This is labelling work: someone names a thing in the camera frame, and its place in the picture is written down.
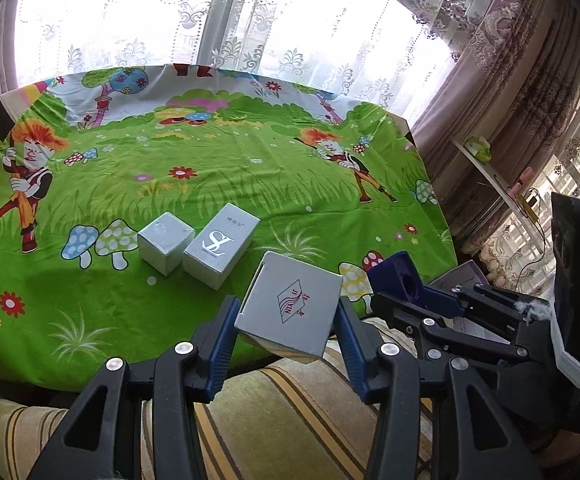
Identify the white wall shelf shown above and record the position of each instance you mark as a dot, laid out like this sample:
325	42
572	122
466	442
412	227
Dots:
502	187

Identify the small white open box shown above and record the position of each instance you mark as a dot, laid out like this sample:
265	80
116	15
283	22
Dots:
161	242

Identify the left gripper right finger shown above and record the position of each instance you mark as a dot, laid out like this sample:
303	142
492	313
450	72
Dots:
436	413

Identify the green tissue pack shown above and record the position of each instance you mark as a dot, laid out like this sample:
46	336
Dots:
479	148

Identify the green cartoon tablecloth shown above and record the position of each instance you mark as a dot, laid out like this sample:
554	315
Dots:
88	160

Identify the pink patterned curtain right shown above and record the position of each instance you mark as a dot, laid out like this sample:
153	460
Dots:
515	84

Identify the white YSL box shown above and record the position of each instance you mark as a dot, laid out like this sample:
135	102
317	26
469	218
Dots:
215	251

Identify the striped sofa cushion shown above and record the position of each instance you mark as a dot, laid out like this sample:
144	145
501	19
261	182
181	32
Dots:
286	420

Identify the purple storage box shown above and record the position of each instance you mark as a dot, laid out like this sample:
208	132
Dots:
467	274

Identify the small silver cube box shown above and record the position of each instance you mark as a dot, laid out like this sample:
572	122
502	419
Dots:
289	308

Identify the white lace sheer curtain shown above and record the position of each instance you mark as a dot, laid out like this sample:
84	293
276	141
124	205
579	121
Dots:
372	50

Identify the dark blue small box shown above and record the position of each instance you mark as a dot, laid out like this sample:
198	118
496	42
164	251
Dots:
398	277

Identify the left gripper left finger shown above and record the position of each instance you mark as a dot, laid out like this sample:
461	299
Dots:
99	438

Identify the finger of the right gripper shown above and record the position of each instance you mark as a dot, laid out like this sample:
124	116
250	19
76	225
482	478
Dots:
491	305
449	329

